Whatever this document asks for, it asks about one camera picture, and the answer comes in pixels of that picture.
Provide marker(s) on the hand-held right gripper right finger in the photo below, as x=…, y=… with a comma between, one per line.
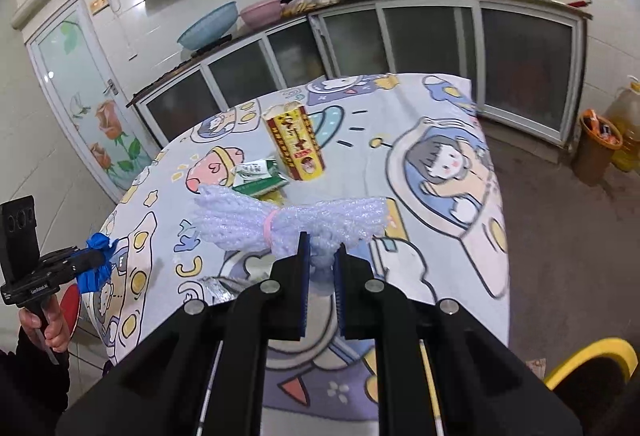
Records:
x=340, y=291

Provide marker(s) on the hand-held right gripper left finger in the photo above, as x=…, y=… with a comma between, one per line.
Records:
x=302, y=286

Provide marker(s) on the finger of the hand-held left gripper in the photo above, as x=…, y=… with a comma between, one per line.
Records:
x=65, y=263

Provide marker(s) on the blue glove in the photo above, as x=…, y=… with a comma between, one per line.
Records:
x=97, y=278

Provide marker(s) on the bubble wrap bundle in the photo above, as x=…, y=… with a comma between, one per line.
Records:
x=235, y=221

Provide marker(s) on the yellow rimmed black bin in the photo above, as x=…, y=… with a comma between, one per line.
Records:
x=600, y=348

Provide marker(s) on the person's left forearm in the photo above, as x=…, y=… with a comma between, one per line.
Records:
x=30, y=391

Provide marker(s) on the person's left hand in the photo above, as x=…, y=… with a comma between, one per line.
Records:
x=57, y=331

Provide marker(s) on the red round object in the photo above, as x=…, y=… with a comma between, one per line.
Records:
x=71, y=311

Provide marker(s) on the silver foil wrapper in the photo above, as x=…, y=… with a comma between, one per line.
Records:
x=217, y=291

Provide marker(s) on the green white packet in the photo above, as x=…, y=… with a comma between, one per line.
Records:
x=257, y=176

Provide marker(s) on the yellow red carton box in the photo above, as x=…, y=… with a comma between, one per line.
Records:
x=295, y=145

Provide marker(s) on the flower print glass door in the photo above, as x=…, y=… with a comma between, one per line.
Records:
x=75, y=75

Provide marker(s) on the black induction cooker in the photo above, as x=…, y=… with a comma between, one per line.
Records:
x=212, y=43

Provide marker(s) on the blue plastic basin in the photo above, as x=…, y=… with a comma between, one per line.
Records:
x=207, y=25

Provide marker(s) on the pink plastic basin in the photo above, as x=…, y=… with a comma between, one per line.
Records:
x=260, y=11

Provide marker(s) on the plastic bag of bread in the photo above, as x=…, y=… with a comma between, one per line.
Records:
x=307, y=1

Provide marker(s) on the brown waste basket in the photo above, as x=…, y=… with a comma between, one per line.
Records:
x=592, y=155

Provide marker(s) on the kitchen counter cabinet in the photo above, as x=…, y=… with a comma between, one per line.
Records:
x=525, y=65

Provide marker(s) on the large cooking oil bottle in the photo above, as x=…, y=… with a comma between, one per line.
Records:
x=627, y=135

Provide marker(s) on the orange wall alarm box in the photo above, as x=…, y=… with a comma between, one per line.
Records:
x=98, y=4

